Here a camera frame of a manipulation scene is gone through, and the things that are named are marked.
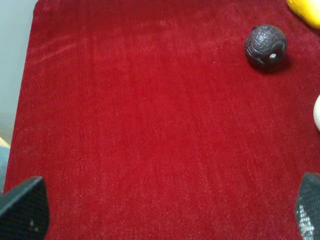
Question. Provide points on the dark purple round fruit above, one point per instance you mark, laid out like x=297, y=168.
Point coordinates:
x=265, y=46

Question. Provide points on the red velvet table cloth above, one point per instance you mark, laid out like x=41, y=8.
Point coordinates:
x=147, y=122

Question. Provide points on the yellow mango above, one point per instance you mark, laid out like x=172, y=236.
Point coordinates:
x=308, y=10

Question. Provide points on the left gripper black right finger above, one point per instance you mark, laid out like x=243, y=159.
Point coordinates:
x=307, y=207

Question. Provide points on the cream ceramic teapot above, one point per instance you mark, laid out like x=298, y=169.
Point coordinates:
x=316, y=113

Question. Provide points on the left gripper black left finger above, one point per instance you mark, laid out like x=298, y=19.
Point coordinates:
x=24, y=211

